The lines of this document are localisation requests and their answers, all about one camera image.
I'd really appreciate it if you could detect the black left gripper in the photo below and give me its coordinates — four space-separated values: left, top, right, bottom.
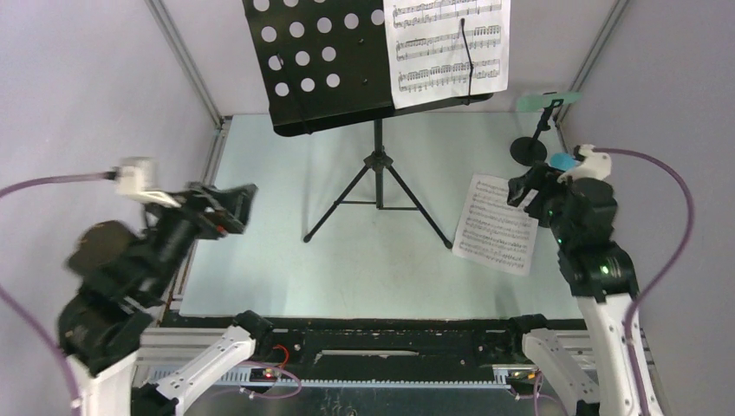
142 176 260 297

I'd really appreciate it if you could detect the sheet music page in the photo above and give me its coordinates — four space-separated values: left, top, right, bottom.
382 0 511 109
452 173 538 276

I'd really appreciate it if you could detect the black music stand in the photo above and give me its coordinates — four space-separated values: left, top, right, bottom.
243 1 492 248

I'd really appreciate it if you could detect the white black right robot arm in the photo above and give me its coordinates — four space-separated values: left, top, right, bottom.
504 166 663 415

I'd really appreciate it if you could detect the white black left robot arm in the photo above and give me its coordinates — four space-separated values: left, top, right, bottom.
57 158 547 415

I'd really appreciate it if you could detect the black far microphone stand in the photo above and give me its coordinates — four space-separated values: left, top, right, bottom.
510 99 563 166

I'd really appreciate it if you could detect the blue toy microphone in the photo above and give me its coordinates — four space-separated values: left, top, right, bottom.
548 153 579 172

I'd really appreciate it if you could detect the green toy microphone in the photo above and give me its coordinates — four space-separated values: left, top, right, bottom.
516 92 582 113

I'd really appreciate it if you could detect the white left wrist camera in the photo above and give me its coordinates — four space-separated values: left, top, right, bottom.
115 157 181 208

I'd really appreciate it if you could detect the aluminium table frame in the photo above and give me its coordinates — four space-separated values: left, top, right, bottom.
114 0 673 416

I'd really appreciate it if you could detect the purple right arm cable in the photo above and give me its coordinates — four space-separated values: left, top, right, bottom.
591 146 696 416

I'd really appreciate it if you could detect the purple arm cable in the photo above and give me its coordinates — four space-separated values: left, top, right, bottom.
0 171 119 416
591 146 696 416

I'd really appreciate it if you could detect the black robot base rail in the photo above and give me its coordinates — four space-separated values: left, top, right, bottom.
253 314 563 384

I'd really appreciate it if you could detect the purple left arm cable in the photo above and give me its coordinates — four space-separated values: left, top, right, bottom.
0 171 119 416

